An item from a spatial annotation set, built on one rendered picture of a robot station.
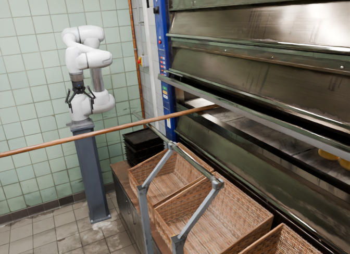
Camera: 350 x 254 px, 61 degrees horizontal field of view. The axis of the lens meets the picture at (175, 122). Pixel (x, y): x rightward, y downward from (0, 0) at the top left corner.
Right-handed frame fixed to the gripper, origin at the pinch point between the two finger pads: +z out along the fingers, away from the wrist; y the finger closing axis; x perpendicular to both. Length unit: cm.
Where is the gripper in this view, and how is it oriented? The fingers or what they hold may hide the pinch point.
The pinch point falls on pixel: (82, 109)
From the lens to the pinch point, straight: 213.2
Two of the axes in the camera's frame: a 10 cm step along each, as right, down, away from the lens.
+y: -9.1, 1.9, -3.7
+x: 4.1, 3.4, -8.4
